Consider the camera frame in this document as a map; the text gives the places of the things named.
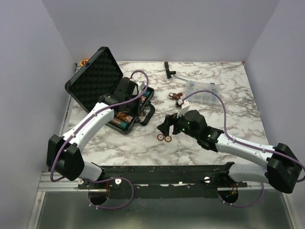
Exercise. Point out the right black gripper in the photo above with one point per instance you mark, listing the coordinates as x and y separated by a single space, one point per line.
165 126

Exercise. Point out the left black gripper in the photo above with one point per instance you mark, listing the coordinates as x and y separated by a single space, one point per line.
137 111

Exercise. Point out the black poker chip case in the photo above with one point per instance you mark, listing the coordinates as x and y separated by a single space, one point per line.
100 75

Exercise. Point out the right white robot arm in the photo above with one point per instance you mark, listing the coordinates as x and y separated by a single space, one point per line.
274 165

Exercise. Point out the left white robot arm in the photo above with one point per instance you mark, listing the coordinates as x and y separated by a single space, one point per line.
64 156

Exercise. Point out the orange poker chip right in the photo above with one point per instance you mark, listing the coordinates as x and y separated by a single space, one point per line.
168 139

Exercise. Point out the orange poker chip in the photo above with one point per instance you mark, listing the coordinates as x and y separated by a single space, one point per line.
168 139
160 137

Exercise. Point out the orange poker chip left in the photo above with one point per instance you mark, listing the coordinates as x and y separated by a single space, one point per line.
160 137

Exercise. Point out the brown copper tool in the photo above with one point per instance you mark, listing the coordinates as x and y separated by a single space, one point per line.
174 96

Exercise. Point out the clear plastic organizer box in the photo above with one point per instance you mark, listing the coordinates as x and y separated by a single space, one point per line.
202 97

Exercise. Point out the black T-handle wrench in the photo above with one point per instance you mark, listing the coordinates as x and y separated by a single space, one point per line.
172 74

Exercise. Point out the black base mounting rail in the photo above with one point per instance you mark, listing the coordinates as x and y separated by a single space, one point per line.
164 181

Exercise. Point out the aluminium extrusion rail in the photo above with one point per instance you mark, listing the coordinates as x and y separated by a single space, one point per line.
64 185

